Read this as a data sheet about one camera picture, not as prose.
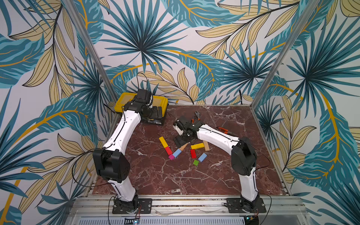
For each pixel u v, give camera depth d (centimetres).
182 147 93
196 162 88
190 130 65
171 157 90
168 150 93
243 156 50
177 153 92
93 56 86
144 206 73
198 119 110
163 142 98
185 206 75
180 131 80
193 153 93
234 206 73
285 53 86
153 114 75
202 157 90
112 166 45
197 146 95
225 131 102
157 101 98
